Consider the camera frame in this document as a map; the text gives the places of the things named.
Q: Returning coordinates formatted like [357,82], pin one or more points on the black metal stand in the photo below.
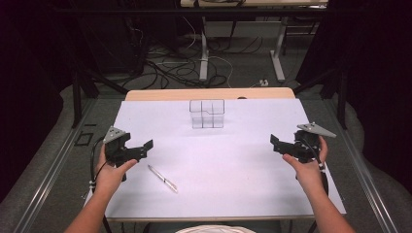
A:
[84,87]
[330,90]

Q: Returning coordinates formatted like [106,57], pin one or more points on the person's left hand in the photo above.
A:
[111,174]

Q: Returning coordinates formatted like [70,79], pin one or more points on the clear acrylic organizer box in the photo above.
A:
[207,113]

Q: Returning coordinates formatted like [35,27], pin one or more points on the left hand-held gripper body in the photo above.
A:
[118,147]

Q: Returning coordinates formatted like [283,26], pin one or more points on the white table cover sheet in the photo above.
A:
[210,161]

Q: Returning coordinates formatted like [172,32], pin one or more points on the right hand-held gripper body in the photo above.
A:
[304,142]

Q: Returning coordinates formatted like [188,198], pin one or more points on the white power plug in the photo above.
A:
[264,83]

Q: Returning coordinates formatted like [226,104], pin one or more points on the silver pen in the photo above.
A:
[162,178]

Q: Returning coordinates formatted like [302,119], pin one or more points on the person's white shirt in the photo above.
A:
[215,229]

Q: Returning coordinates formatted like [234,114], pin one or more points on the person's right hand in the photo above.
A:
[309,170]

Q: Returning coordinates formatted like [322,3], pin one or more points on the white desk frame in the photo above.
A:
[241,48]

